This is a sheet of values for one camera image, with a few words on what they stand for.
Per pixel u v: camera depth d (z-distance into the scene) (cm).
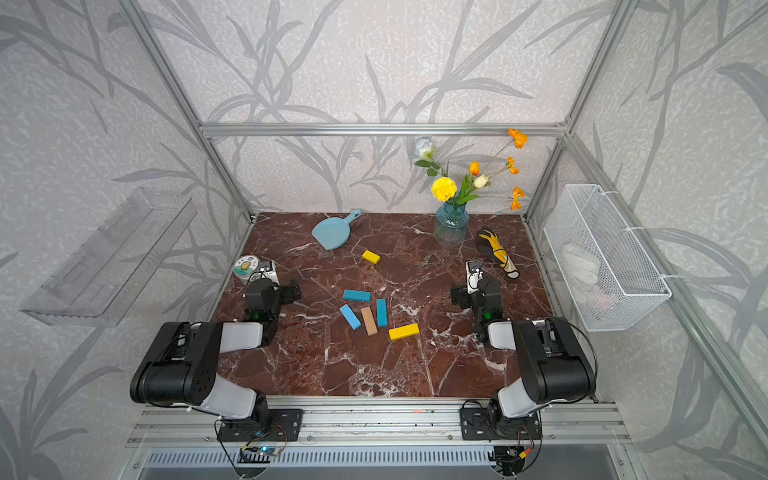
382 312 94
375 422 75
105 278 67
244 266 96
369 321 91
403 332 90
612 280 59
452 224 104
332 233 117
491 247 106
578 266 76
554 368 45
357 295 97
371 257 108
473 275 80
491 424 67
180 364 46
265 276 79
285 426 73
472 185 93
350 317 92
